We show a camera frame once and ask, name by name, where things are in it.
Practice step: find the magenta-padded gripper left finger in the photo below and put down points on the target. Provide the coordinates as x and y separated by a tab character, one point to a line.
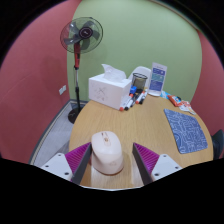
56	164

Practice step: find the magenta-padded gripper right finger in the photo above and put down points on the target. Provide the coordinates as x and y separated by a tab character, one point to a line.
166	165

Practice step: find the pale pink computer mouse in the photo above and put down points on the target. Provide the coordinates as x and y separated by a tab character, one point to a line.
106	151

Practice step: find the blue patterned mouse pad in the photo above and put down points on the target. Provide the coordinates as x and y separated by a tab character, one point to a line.
186	131

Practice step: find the black office chair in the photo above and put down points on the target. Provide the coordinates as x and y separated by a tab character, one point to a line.
218	143

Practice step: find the flat white snack packet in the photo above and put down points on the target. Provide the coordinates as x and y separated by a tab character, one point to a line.
189	110

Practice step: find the blue snack packet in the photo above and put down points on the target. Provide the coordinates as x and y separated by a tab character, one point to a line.
164	95

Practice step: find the blue whiteboard eraser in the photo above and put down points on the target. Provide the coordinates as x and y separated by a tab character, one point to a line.
133	90

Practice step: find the white tissue box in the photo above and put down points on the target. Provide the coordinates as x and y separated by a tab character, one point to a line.
106	91

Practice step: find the black and red standing fan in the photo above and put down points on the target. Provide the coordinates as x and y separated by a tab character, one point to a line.
81	33

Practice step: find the white wall socket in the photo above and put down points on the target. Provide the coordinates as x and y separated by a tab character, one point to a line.
62	89

